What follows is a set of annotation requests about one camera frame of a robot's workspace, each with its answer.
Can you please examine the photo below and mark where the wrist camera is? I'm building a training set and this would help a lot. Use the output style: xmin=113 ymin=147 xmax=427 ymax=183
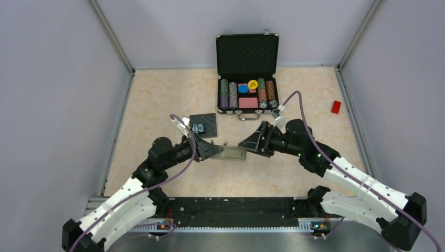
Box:
xmin=174 ymin=116 xmax=190 ymax=136
xmin=271 ymin=105 xmax=287 ymax=129

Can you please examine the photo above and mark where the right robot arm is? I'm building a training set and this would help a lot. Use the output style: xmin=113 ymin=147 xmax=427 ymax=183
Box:
xmin=238 ymin=119 xmax=427 ymax=251

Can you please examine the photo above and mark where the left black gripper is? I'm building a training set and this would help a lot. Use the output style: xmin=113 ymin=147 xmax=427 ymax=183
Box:
xmin=163 ymin=131 xmax=224 ymax=170

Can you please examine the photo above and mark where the black poker chip case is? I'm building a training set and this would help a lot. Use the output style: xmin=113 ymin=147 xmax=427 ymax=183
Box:
xmin=215 ymin=31 xmax=280 ymax=120

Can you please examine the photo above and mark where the pink card deck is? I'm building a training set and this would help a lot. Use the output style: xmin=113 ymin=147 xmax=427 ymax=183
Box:
xmin=238 ymin=97 xmax=259 ymax=109

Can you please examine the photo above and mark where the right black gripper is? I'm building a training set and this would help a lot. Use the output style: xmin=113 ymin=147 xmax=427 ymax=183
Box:
xmin=239 ymin=120 xmax=303 ymax=158

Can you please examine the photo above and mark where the red toy brick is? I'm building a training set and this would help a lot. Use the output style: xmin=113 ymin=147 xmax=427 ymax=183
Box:
xmin=331 ymin=100 xmax=342 ymax=114

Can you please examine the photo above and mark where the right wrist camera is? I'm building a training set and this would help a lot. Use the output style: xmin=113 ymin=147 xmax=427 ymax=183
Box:
xmin=271 ymin=105 xmax=287 ymax=129

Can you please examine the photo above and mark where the black foam battery tray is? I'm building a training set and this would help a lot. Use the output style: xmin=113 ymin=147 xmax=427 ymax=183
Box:
xmin=189 ymin=113 xmax=218 ymax=139

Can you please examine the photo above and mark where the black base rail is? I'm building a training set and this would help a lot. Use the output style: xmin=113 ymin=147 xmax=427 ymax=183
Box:
xmin=147 ymin=197 xmax=326 ymax=228

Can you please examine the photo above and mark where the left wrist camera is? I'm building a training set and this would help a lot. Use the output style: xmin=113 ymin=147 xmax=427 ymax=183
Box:
xmin=174 ymin=116 xmax=190 ymax=136

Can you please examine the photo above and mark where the yellow round chip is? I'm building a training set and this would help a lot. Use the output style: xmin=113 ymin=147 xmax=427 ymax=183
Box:
xmin=248 ymin=80 xmax=259 ymax=90

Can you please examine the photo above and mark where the blue round chip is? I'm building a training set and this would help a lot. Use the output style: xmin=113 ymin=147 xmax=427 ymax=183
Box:
xmin=238 ymin=83 xmax=249 ymax=93

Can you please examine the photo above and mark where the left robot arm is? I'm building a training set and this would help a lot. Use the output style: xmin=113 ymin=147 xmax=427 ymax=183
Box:
xmin=61 ymin=135 xmax=224 ymax=251

